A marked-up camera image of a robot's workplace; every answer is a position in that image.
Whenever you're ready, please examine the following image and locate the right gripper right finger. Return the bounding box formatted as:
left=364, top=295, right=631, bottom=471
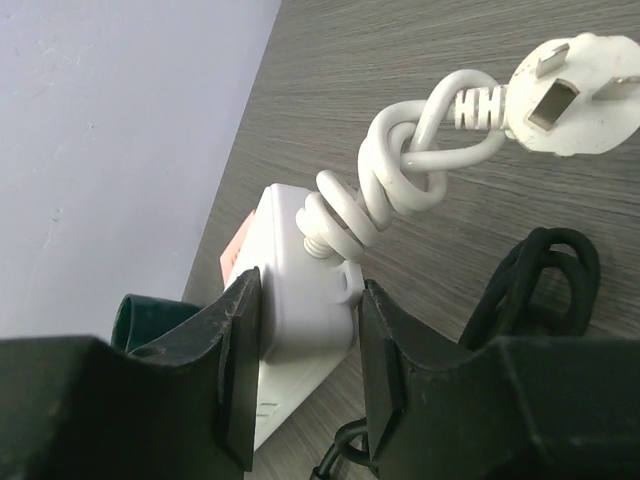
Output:
left=359, top=281, right=639, bottom=479

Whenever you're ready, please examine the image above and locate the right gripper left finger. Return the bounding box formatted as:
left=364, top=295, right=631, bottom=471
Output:
left=1, top=269, right=261, bottom=479

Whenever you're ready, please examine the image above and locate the white power strip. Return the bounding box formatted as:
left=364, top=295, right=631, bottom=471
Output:
left=226, top=184, right=364, bottom=448

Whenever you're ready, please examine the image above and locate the pink cube adapter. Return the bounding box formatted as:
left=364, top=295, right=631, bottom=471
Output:
left=219, top=210, right=256, bottom=286

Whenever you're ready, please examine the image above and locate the black coiled power cord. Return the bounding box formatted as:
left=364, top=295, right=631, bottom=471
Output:
left=309, top=227, right=600, bottom=480

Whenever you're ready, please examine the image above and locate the white coiled cord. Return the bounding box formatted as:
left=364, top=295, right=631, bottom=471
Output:
left=295, top=32, right=640, bottom=262

